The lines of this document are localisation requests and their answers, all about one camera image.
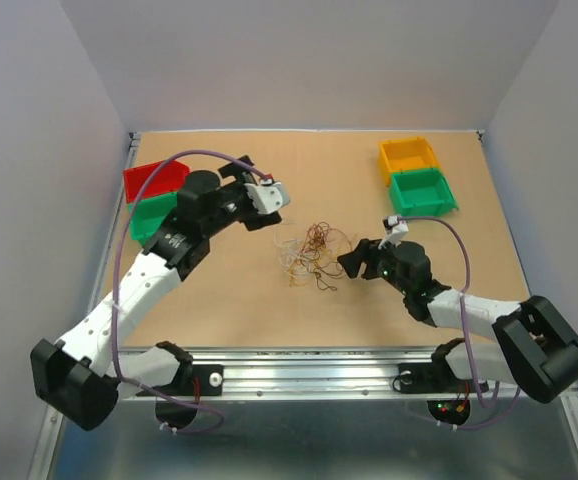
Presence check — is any yellow plastic bin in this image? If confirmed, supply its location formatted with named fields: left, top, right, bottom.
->
left=377, top=137, right=440, bottom=187

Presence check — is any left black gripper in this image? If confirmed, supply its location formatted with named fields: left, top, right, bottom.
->
left=202, top=155, right=279, bottom=237

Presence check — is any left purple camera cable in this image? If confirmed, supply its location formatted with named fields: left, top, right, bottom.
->
left=110, top=148, right=275, bottom=435

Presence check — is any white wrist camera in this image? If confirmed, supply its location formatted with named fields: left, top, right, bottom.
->
left=378, top=215, right=409, bottom=250
left=244, top=179, right=291, bottom=215

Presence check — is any yellow wire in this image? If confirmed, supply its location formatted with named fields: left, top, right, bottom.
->
left=285, top=230, right=359, bottom=289

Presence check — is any white wire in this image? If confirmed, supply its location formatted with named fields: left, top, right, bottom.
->
left=269, top=215, right=310, bottom=277

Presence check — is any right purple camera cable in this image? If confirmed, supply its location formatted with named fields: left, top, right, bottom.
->
left=393, top=215, right=521, bottom=432

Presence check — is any purple camera cable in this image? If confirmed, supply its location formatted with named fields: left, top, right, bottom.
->
left=110, top=148, right=275, bottom=435
left=393, top=215, right=521, bottom=432

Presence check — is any aluminium frame rail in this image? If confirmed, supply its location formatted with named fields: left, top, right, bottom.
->
left=28, top=130, right=578, bottom=480

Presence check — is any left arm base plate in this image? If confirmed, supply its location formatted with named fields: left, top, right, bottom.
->
left=154, top=364, right=224, bottom=399

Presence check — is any red wire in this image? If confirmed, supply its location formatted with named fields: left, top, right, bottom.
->
left=300, top=221, right=352, bottom=293

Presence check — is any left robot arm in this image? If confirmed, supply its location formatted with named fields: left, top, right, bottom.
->
left=30, top=156, right=290, bottom=432

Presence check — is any green plastic bin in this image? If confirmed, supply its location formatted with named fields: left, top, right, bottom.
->
left=388, top=168, right=459, bottom=217
left=129, top=192, right=177, bottom=246

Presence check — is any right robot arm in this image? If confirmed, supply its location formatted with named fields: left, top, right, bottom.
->
left=338, top=239, right=578, bottom=403

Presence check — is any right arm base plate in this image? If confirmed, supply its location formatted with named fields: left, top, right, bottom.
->
left=390, top=362, right=475, bottom=395

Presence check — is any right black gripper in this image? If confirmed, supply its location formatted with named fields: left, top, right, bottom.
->
left=335, top=234, right=410, bottom=296

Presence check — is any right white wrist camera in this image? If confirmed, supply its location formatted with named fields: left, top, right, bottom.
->
left=378, top=215, right=409, bottom=250

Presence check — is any red plastic bin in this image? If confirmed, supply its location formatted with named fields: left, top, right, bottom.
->
left=123, top=161, right=190, bottom=204

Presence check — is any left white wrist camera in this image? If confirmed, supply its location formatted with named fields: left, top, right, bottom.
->
left=244, top=179, right=291, bottom=215

